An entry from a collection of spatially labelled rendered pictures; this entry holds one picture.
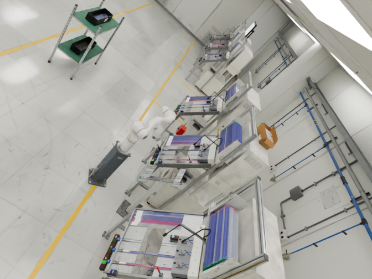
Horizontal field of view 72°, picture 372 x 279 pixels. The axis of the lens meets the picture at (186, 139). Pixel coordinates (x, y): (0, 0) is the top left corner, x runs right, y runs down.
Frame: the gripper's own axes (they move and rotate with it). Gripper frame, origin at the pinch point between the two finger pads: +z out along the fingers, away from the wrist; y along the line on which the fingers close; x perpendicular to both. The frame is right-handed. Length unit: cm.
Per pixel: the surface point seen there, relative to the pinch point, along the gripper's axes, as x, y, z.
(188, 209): 37, 32, 82
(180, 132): 13, -68, 14
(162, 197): 2, 32, 62
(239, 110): 107, -113, 0
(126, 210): -39, 62, 56
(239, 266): 108, 179, -28
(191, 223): 63, 119, 4
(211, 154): 73, 21, -5
